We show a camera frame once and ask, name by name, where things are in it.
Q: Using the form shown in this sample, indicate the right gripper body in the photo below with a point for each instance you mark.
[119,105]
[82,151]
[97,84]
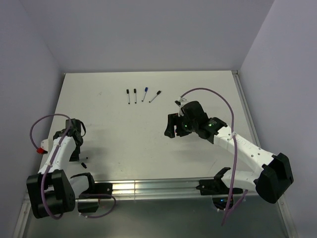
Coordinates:
[184,127]

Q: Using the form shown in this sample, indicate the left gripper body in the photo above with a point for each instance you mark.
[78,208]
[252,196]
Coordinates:
[75,155]

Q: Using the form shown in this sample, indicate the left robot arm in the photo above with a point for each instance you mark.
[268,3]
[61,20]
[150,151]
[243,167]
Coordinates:
[51,193]

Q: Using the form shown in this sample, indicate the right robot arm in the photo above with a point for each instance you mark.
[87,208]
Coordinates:
[270,174]

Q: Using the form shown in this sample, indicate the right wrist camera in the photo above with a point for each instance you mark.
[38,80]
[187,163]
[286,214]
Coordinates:
[180,102]

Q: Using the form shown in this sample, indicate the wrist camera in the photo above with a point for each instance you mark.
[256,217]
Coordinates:
[45,146]
[180,102]

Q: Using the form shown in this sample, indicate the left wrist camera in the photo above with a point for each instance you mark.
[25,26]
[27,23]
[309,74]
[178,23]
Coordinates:
[45,146]

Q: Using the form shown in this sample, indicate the aluminium side rail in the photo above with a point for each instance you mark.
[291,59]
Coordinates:
[245,104]

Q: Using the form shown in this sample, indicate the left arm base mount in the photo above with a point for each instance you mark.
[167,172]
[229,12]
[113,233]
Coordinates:
[93,196]

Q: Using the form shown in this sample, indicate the aluminium front rail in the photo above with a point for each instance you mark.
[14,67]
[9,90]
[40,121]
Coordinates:
[159,188]

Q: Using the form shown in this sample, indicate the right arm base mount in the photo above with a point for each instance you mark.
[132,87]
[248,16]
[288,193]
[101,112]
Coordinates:
[217,190]

